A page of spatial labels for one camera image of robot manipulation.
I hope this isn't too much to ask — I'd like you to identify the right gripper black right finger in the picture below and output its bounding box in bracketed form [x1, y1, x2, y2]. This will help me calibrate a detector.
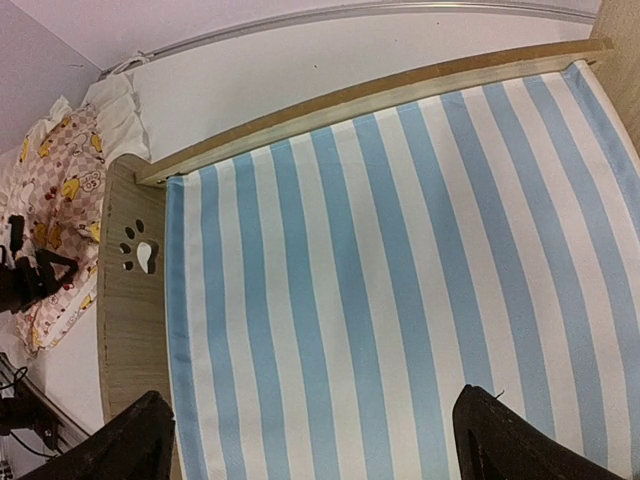
[452, 385, 618, 479]

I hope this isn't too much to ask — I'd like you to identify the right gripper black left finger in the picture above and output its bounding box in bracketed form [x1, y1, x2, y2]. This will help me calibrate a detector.
[24, 391, 175, 480]

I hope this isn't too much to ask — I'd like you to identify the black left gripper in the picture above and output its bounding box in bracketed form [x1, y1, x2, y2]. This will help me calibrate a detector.
[0, 213, 80, 314]

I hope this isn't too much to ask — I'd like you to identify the duck print bed cushion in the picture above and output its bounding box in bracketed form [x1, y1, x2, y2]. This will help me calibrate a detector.
[1, 74, 150, 357]

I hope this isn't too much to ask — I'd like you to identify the wooden pet bed frame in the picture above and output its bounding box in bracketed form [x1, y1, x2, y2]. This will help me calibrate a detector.
[98, 38, 640, 480]

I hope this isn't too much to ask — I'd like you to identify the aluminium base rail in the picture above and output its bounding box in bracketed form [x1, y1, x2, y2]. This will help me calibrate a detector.
[1, 353, 90, 460]

